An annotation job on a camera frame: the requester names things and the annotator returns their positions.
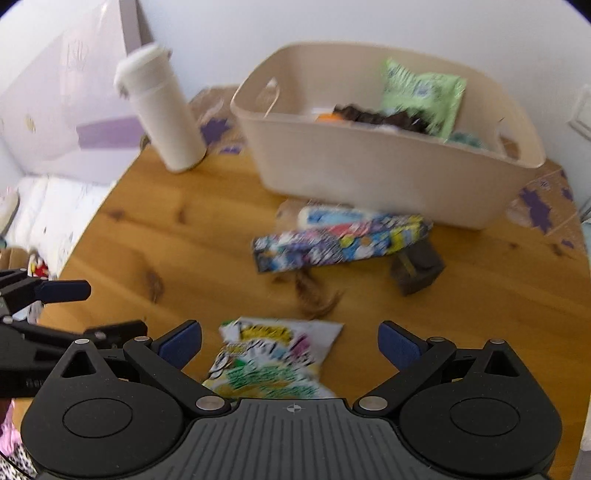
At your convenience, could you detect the pink clothing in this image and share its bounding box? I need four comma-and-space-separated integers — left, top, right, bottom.
0, 399, 24, 457

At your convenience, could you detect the white wall switch socket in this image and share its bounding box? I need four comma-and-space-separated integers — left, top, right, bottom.
566, 90, 591, 139

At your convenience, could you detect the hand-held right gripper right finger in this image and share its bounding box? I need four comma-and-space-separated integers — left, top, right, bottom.
353, 320, 540, 414

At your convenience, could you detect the light green snack bag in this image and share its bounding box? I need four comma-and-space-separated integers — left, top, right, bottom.
379, 58, 467, 140

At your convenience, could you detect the colourful cartoon long packet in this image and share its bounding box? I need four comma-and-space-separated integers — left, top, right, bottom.
252, 215, 434, 274

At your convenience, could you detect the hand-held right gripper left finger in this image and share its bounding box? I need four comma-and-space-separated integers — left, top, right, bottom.
44, 320, 232, 414

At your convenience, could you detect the yellow green snack bag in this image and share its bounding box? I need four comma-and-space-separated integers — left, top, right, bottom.
202, 316, 345, 401

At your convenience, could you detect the brown hair claw clip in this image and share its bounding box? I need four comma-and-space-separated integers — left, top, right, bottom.
295, 270, 344, 320

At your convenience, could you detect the beige plastic storage basket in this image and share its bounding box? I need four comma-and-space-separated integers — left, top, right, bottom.
230, 41, 547, 230

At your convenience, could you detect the dark brown scrunchie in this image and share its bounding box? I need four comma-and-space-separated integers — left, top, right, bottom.
332, 104, 431, 136

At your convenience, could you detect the wooden desktop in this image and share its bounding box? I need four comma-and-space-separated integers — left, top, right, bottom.
37, 148, 591, 462

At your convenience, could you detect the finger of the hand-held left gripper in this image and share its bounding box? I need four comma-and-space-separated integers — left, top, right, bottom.
11, 319, 149, 352
0, 268, 92, 315

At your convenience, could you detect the leopard print cloth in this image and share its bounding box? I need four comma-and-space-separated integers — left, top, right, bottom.
8, 447, 38, 479

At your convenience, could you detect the white thermos bottle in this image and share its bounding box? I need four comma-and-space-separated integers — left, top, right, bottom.
113, 44, 207, 174

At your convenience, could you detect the white blue printed packet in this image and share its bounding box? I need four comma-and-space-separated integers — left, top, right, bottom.
298, 205, 384, 230

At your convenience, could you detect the white bedding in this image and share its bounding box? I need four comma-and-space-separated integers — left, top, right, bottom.
0, 173, 116, 280

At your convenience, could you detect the pink headboard panel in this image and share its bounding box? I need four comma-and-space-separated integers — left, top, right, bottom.
0, 0, 158, 178

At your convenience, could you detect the dark brown small box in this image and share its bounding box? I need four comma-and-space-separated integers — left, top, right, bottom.
390, 242, 446, 297

